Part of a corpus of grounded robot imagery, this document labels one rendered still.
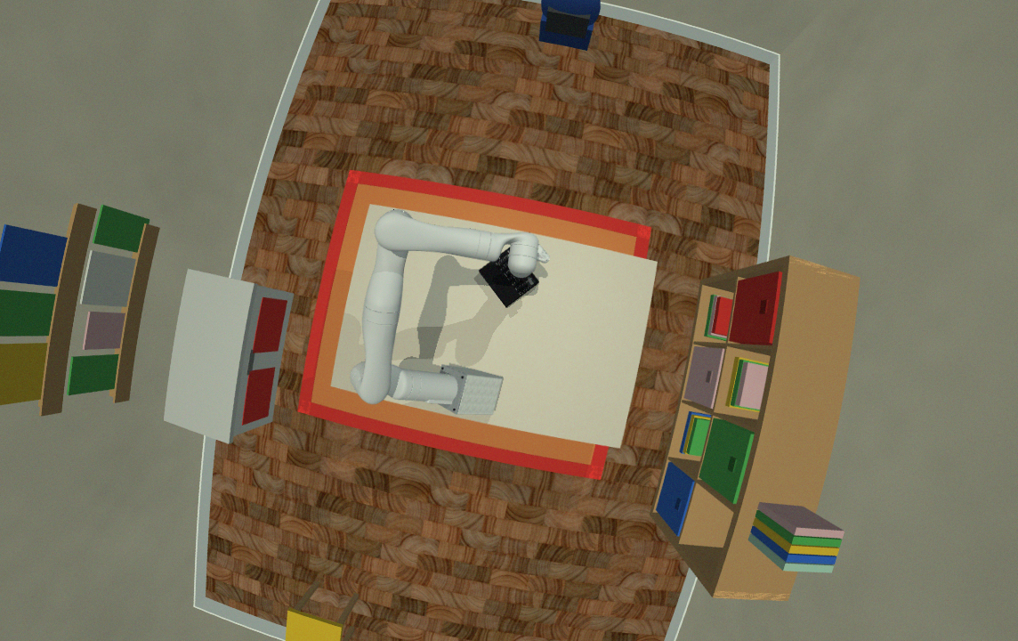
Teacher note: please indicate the black lighting desk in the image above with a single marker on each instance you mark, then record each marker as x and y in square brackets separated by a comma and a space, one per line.
[501, 280]

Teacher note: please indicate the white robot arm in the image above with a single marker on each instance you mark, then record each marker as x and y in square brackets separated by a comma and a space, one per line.
[397, 234]

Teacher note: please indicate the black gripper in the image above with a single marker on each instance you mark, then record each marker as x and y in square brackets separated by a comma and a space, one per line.
[528, 280]

